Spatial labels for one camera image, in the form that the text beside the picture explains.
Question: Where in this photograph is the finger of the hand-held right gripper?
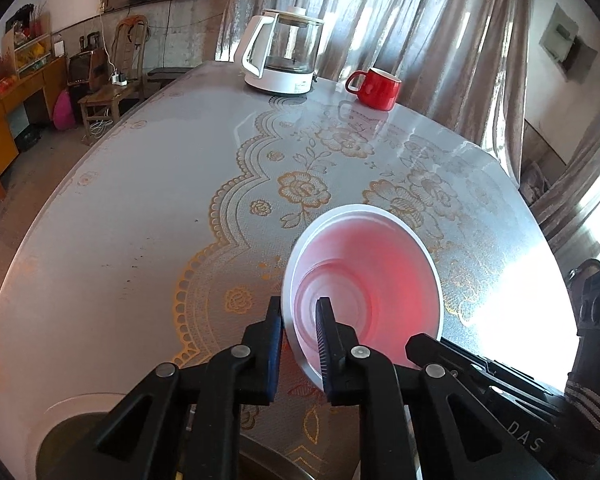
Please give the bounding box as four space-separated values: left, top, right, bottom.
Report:
405 332 566 411

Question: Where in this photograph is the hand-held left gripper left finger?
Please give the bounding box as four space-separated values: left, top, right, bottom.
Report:
80 296 284 480

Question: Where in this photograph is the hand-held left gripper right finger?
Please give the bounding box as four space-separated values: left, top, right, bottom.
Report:
316 297 556 480

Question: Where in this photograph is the red plastic cup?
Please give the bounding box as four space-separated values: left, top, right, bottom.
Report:
281 204 442 391

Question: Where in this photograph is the narrow beige curtain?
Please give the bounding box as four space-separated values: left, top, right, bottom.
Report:
520 80 600 256

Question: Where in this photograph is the grey floral tablecloth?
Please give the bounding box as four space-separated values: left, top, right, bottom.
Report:
0 60 581 480

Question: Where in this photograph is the red mug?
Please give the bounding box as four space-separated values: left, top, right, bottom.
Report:
345 67 402 112

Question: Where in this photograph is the white glass electric kettle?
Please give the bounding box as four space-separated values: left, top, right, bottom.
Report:
240 6 327 97

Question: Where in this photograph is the dark wooden bench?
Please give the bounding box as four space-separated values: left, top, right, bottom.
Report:
147 66 201 86

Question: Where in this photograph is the wooden chair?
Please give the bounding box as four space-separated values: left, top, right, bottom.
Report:
77 16 148 146

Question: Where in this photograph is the pink bag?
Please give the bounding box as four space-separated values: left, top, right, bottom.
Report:
52 91 76 131

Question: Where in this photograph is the wide beige curtain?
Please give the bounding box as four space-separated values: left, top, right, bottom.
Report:
215 0 538 181

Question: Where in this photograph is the wooden desk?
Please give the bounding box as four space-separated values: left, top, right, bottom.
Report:
0 55 68 201

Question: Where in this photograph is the small display cabinet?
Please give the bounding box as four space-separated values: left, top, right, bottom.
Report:
4 4 53 80

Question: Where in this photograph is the grey wall electrical box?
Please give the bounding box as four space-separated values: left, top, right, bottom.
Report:
540 4 598 83

